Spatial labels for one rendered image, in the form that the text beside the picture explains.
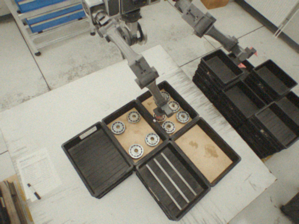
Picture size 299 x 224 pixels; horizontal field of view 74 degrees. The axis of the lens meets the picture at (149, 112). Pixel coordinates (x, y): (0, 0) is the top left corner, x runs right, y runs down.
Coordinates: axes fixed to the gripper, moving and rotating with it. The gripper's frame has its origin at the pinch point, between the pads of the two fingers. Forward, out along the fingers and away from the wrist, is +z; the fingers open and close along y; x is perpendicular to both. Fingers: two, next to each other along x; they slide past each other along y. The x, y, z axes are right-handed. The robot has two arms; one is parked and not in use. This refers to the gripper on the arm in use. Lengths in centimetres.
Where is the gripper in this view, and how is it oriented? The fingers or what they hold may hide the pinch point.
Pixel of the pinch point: (159, 115)
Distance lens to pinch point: 150.1
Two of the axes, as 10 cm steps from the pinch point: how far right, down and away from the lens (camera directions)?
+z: -0.7, 4.5, 8.9
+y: 8.2, -4.8, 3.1
